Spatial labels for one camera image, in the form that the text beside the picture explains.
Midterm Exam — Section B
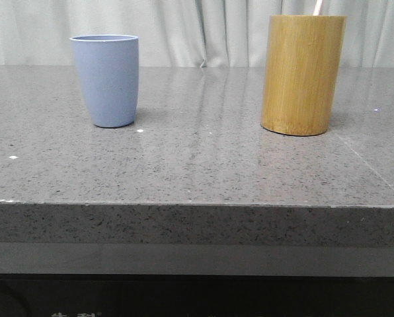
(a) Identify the pink chopstick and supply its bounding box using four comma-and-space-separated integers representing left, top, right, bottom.
313, 0, 323, 16

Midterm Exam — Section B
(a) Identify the dark cabinet under counter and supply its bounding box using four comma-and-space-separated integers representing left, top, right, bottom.
0, 242, 394, 316

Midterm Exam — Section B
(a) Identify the bamboo cylindrical holder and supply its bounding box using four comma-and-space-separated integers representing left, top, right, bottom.
260, 15, 346, 136

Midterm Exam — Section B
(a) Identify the blue plastic cup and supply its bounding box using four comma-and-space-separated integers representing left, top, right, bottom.
70, 34, 139, 128

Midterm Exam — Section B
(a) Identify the grey-white curtain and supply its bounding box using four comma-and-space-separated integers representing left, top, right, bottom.
0, 1, 394, 67

